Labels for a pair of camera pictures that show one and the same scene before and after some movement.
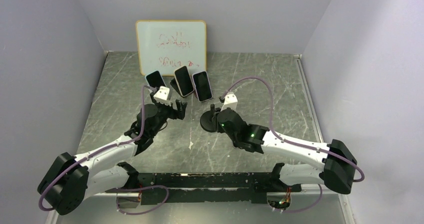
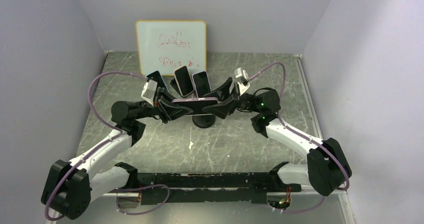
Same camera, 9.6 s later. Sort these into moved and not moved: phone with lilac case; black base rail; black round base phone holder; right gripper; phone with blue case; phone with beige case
Moved: black round base phone holder; right gripper
Not moved: phone with lilac case; black base rail; phone with beige case; phone with blue case
